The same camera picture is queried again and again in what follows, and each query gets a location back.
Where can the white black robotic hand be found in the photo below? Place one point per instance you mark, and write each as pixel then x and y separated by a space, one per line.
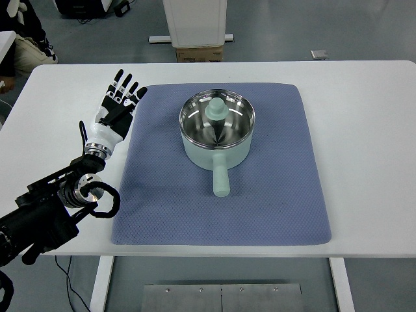
pixel 115 115

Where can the green pot with handle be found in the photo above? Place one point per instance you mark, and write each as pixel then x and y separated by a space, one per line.
pixel 218 161

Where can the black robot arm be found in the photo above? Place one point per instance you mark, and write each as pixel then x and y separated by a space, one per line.
pixel 47 215

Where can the steel lid with green knob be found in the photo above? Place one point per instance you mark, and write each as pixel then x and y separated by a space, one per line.
pixel 216 119

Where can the seated person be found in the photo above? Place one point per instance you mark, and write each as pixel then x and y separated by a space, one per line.
pixel 29 49

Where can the cardboard box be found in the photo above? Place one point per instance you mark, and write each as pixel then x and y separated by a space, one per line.
pixel 200 54

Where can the black equipment on floor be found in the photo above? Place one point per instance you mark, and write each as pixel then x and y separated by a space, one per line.
pixel 90 9

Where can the blue quilted mat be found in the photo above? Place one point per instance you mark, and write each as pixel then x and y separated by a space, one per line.
pixel 273 197

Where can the small grey floor plate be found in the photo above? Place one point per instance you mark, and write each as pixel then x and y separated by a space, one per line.
pixel 320 54

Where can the white pedestal stand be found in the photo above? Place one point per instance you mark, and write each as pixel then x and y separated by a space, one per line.
pixel 195 24

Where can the metal base plate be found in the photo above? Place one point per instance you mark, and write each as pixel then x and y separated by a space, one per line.
pixel 223 297

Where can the white table frame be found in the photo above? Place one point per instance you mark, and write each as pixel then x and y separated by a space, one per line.
pixel 338 272

